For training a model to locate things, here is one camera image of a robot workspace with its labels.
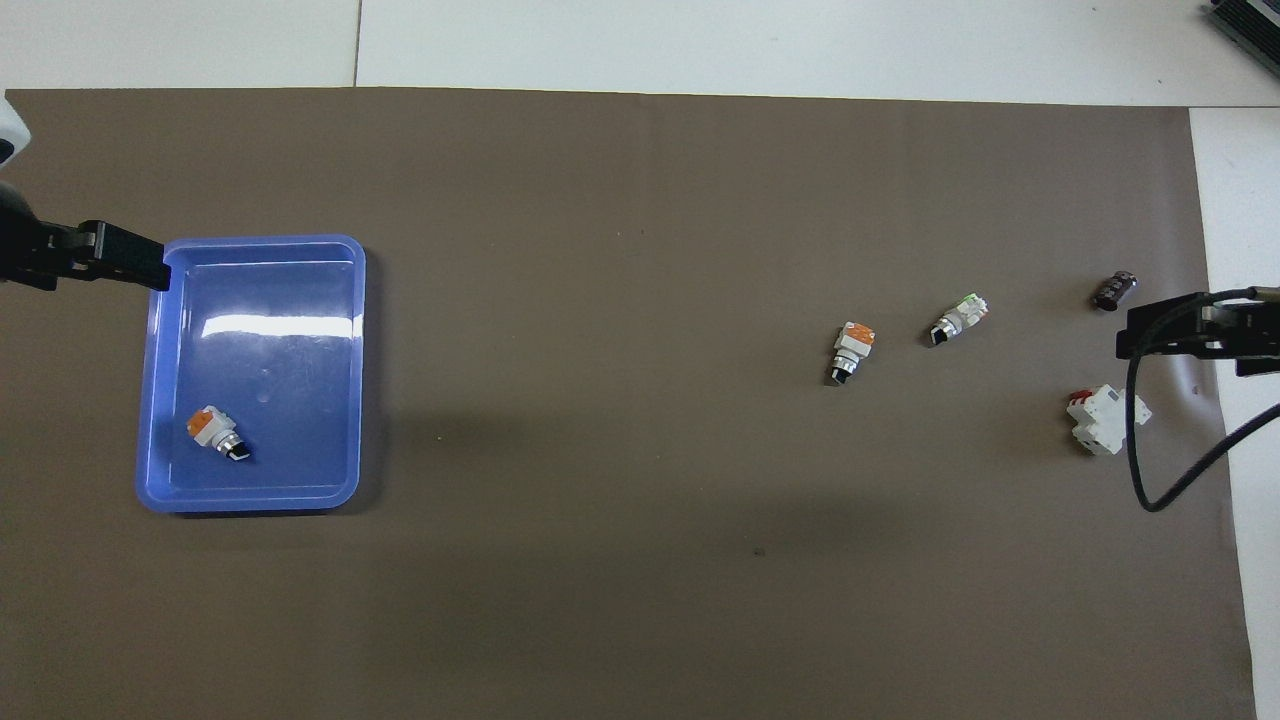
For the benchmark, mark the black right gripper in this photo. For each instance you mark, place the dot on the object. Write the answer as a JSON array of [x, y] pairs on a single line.
[[1255, 335]]

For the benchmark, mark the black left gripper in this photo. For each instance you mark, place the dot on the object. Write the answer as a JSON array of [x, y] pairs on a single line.
[[40, 255]]

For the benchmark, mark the selector switch orange green block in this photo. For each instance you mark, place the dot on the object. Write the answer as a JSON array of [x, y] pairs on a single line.
[[852, 345]]

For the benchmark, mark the dark cylindrical capacitor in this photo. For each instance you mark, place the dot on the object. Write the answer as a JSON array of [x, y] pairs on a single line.
[[1114, 291]]

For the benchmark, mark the white circuit breaker red lever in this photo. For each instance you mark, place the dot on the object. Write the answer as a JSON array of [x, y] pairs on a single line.
[[1100, 420]]

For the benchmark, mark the blue plastic tray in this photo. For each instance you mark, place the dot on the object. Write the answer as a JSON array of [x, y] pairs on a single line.
[[300, 400]]

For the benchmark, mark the black finned power unit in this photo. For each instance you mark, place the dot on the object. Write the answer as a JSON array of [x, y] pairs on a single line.
[[1250, 18]]

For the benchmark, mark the brown paper table mat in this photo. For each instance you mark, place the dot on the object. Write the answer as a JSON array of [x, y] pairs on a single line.
[[640, 500]]

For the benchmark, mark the orange-backed selector switch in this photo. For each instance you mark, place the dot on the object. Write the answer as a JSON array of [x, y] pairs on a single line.
[[212, 428]]

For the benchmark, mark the green-backed selector switch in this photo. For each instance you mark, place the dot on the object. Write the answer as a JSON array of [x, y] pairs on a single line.
[[958, 320]]

